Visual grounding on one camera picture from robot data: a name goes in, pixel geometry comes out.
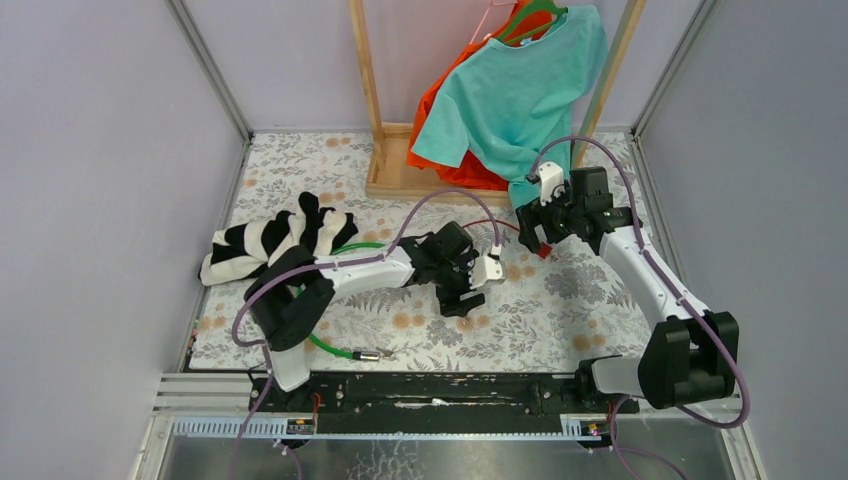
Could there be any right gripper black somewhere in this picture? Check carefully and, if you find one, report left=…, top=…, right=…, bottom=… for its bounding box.
left=515, top=181, right=583, bottom=254

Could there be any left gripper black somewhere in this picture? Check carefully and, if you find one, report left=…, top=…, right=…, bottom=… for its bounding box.
left=430, top=250, right=484, bottom=318

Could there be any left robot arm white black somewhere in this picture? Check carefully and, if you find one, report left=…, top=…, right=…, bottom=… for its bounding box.
left=237, top=222, right=506, bottom=411

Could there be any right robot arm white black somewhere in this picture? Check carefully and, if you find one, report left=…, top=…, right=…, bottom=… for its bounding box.
left=516, top=162, right=748, bottom=412

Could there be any floral table mat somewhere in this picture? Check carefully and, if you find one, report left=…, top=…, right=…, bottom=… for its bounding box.
left=230, top=133, right=650, bottom=372

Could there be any orange garment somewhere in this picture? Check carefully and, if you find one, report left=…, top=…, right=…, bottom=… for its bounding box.
left=405, top=0, right=564, bottom=192

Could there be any teal t-shirt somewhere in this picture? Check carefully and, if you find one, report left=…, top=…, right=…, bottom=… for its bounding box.
left=410, top=5, right=608, bottom=207

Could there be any wooden clothes rack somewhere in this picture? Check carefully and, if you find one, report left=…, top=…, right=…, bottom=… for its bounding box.
left=348, top=0, right=646, bottom=201

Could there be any green hanger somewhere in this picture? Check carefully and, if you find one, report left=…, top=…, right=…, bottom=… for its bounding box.
left=495, top=0, right=569, bottom=45

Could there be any pink hanger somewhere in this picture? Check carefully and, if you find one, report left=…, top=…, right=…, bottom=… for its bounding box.
left=468, top=0, right=517, bottom=44

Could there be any black white striped cloth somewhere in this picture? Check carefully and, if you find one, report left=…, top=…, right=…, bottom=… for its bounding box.
left=198, top=192, right=358, bottom=286

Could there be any red cable lock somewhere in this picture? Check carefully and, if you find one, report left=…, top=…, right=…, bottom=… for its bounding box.
left=496, top=220, right=552, bottom=259

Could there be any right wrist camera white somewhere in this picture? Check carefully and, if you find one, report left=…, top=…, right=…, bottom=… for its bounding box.
left=527, top=162, right=566, bottom=206

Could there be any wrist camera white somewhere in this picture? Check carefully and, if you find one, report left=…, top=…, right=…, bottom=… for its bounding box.
left=527, top=162, right=566, bottom=206
left=468, top=245, right=507, bottom=290

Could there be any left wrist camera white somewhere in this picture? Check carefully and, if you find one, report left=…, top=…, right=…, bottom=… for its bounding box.
left=468, top=245, right=507, bottom=290

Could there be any green cable lock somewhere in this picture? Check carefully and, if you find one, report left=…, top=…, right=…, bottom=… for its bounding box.
left=291, top=241, right=399, bottom=363

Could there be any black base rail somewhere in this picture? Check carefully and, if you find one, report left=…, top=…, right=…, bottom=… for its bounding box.
left=248, top=371, right=618, bottom=435

